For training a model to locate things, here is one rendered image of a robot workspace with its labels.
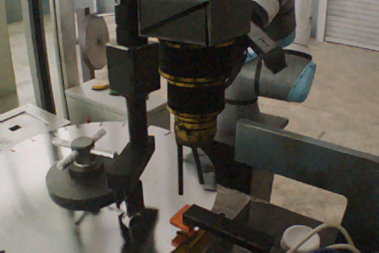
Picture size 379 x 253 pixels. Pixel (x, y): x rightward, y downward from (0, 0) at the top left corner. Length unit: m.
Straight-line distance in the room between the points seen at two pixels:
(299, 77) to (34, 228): 0.70
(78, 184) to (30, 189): 0.07
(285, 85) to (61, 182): 0.63
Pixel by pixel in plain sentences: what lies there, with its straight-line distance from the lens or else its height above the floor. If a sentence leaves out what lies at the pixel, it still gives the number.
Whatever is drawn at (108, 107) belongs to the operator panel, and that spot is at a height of 0.89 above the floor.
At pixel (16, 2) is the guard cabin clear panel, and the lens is 0.86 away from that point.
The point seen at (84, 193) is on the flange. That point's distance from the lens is 0.40.
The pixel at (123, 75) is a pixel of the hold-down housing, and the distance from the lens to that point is 0.33.
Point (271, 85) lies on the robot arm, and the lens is 0.89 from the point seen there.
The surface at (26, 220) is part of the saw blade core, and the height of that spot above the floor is 0.95.
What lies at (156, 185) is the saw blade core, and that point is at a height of 0.95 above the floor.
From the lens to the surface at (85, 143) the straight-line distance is 0.41.
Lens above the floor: 1.20
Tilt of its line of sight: 25 degrees down
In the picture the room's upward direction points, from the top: straight up
